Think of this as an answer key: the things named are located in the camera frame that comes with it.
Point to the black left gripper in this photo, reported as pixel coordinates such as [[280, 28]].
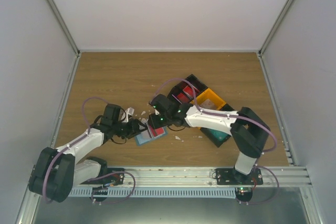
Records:
[[134, 129]]

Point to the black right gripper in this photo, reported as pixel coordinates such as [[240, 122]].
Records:
[[155, 124]]

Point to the red credit card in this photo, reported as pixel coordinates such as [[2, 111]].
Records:
[[157, 133]]

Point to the blue card holder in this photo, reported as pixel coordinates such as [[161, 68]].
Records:
[[151, 138]]

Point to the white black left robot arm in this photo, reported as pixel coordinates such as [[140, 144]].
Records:
[[59, 170]]

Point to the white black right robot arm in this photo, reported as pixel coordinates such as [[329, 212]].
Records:
[[251, 135]]

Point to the white pink card stack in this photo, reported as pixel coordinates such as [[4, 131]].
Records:
[[211, 104]]

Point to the orange bin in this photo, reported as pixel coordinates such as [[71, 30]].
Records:
[[208, 94]]

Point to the black bin near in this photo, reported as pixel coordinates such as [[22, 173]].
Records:
[[206, 132]]

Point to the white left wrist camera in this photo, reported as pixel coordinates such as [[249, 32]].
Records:
[[128, 114]]

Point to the aluminium front rail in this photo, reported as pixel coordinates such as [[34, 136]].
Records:
[[179, 176]]

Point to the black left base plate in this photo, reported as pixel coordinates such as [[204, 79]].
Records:
[[112, 180]]

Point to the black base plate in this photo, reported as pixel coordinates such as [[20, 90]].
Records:
[[229, 176], [112, 180]]

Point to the grey slotted cable duct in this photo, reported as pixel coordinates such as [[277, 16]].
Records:
[[147, 192]]

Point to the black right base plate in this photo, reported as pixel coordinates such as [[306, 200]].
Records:
[[229, 176]]

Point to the aluminium frame post left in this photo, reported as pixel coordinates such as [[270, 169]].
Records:
[[56, 13]]

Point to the aluminium frame post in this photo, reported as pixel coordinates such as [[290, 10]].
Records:
[[280, 18], [56, 13]]

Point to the aluminium frame post right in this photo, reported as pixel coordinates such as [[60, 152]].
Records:
[[280, 18]]

